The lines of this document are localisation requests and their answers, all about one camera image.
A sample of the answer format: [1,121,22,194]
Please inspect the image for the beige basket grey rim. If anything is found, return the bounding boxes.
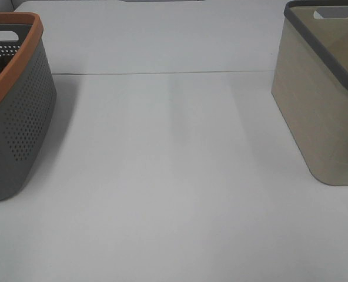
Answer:
[272,1,348,186]

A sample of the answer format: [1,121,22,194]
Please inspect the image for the grey perforated basket orange rim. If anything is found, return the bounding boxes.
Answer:
[0,12,57,201]

